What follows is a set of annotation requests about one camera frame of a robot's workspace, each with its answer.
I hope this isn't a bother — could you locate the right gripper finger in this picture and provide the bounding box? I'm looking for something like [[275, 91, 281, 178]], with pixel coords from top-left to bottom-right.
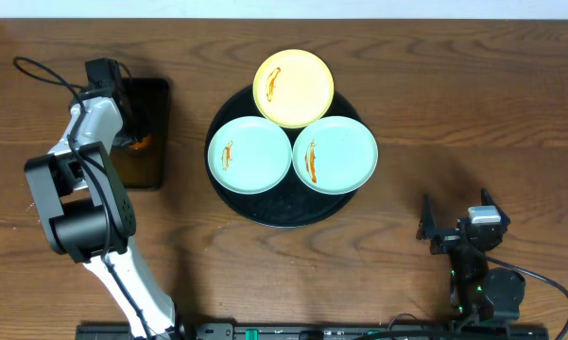
[[416, 195, 436, 240], [480, 188, 510, 225]]

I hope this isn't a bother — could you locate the green yellow sponge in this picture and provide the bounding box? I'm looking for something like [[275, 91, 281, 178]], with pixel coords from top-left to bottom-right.
[[128, 134, 153, 150]]

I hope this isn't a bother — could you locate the light green plate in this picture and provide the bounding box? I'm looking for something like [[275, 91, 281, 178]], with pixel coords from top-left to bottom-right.
[[292, 116, 379, 195], [207, 116, 292, 195]]

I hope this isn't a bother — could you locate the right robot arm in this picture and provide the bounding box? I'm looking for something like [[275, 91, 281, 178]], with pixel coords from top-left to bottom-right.
[[417, 189, 525, 332]]

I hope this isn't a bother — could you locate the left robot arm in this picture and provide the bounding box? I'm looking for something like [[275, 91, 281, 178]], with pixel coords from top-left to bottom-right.
[[24, 78, 181, 339]]

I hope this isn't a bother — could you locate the black rectangular water tray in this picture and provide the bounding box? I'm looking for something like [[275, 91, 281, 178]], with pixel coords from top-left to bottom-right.
[[111, 77, 170, 190]]

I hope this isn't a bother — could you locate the yellow plate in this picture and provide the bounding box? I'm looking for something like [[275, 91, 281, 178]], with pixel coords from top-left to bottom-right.
[[251, 49, 335, 128]]

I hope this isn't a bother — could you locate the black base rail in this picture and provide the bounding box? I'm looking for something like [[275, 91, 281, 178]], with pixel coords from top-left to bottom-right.
[[74, 321, 549, 340]]

